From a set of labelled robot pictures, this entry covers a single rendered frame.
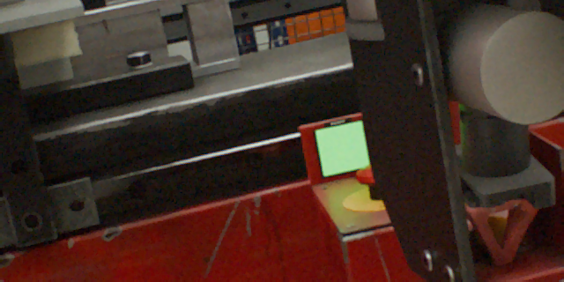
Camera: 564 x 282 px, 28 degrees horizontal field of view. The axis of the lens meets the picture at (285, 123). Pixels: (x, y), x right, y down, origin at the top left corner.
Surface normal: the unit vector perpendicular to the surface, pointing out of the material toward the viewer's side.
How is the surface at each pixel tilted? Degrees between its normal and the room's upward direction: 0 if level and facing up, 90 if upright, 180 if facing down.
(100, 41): 90
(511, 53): 90
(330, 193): 0
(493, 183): 10
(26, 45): 90
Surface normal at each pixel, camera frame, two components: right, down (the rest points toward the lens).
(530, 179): -0.13, -0.91
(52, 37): 0.22, 0.18
